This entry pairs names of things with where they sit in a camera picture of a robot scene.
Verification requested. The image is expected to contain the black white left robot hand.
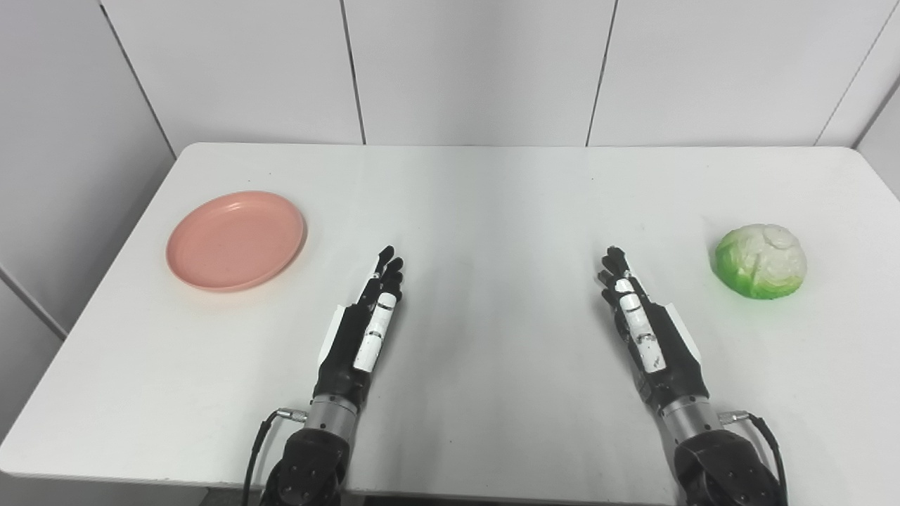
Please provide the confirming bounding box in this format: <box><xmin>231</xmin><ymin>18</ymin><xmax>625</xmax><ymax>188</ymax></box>
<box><xmin>313</xmin><ymin>245</ymin><xmax>406</xmax><ymax>411</ymax></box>

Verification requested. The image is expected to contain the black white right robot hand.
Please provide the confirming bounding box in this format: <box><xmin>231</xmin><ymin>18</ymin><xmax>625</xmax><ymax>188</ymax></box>
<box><xmin>598</xmin><ymin>246</ymin><xmax>709</xmax><ymax>417</ymax></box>

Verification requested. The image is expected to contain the green white cabbage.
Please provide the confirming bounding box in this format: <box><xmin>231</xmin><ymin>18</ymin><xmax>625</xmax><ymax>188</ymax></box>
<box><xmin>714</xmin><ymin>223</ymin><xmax>808</xmax><ymax>301</ymax></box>

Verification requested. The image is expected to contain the pink round plate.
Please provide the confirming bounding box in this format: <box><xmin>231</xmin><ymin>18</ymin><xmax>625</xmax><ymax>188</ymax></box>
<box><xmin>166</xmin><ymin>190</ymin><xmax>307</xmax><ymax>293</ymax></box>

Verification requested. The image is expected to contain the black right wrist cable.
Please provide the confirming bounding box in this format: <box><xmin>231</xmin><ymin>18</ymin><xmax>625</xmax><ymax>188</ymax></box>
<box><xmin>719</xmin><ymin>410</ymin><xmax>789</xmax><ymax>506</ymax></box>

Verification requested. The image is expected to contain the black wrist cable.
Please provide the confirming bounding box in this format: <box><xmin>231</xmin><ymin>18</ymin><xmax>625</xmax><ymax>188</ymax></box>
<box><xmin>719</xmin><ymin>410</ymin><xmax>789</xmax><ymax>506</ymax></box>
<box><xmin>242</xmin><ymin>408</ymin><xmax>309</xmax><ymax>506</ymax></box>

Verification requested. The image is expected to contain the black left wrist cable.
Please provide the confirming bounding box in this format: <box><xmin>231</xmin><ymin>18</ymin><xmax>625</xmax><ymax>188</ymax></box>
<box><xmin>242</xmin><ymin>408</ymin><xmax>309</xmax><ymax>506</ymax></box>

